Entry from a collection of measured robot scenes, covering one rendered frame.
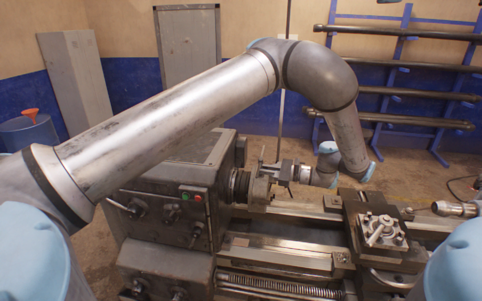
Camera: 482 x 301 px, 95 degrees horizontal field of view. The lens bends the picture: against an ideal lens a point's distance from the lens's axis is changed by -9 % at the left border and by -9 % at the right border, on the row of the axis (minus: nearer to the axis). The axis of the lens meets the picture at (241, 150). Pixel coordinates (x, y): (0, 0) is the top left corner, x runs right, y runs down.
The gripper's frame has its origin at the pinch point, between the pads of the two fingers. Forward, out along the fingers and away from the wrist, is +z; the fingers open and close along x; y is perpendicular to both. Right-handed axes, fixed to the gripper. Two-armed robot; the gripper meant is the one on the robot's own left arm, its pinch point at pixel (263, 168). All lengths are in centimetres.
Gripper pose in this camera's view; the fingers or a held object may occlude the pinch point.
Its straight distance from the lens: 117.3
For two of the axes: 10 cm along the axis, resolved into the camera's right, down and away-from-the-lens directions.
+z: -9.6, -1.3, 2.6
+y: 1.1, 6.8, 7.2
